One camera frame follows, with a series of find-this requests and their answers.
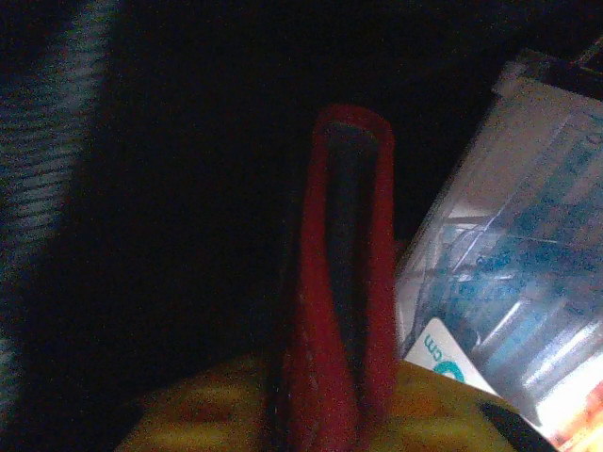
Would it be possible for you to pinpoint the black fabric backpack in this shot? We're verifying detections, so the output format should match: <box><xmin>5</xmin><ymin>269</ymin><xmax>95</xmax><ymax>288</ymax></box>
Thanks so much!
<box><xmin>0</xmin><ymin>0</ymin><xmax>603</xmax><ymax>452</ymax></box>

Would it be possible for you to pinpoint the orange snack packet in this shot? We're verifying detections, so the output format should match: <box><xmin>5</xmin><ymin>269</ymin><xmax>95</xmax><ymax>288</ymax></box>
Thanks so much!
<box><xmin>115</xmin><ymin>355</ymin><xmax>524</xmax><ymax>452</ymax></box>

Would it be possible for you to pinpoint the clear plastic pencil case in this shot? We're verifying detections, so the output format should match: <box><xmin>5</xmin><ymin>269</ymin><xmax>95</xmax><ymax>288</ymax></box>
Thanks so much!
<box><xmin>395</xmin><ymin>49</ymin><xmax>603</xmax><ymax>446</ymax></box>

